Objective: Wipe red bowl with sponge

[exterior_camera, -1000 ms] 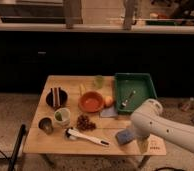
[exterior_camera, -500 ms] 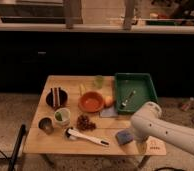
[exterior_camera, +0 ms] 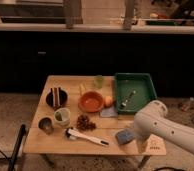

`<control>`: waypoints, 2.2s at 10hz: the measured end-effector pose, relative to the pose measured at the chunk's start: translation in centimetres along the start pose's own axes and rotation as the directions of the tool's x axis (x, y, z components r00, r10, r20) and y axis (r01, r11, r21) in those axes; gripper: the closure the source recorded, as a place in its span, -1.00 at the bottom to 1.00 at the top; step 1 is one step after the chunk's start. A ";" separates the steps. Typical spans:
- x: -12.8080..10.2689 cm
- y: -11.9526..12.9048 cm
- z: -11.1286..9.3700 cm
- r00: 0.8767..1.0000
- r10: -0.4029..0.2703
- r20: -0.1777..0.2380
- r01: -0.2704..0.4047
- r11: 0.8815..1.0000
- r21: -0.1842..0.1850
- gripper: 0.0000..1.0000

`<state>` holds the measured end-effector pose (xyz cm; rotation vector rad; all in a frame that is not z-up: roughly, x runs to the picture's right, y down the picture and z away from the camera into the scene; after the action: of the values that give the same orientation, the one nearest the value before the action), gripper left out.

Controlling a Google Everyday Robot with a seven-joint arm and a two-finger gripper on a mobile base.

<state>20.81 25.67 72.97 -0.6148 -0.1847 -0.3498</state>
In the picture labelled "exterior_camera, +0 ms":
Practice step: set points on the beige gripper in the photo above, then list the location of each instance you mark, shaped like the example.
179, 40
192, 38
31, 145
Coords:
141, 145

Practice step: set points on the blue sponge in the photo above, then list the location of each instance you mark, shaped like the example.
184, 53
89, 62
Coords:
124, 137

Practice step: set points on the red bowl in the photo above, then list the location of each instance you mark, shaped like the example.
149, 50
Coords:
91, 102

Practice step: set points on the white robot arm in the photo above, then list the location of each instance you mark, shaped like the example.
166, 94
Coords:
151, 119

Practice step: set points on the black bowl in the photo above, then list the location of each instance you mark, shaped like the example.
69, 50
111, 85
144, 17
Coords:
63, 98

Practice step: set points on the metal spoon in tray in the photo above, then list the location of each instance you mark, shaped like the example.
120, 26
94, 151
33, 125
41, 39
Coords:
124, 103

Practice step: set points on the green plastic tray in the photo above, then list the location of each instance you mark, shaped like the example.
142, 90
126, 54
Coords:
125, 83

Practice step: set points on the orange fruit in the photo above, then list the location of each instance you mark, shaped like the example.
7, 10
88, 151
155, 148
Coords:
108, 101

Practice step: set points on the bunch of dark grapes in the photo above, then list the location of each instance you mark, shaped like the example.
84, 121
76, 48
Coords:
84, 123

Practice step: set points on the wooden table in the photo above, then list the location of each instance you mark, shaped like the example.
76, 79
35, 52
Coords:
39, 142

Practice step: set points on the white black-tipped brush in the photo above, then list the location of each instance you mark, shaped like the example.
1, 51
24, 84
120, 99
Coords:
70, 132

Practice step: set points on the green translucent cup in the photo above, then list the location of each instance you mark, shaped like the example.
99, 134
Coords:
98, 81

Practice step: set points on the yellow banana piece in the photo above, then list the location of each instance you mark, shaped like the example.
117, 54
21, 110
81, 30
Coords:
82, 89

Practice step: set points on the white mug with green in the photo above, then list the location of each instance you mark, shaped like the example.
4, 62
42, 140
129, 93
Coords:
62, 116

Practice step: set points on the dark metal cup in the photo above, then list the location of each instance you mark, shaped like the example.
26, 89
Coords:
45, 124

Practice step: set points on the brown striped block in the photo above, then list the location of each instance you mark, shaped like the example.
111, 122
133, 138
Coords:
56, 97

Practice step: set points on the black chair frame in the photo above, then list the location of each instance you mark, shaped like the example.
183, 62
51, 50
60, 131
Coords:
12, 161

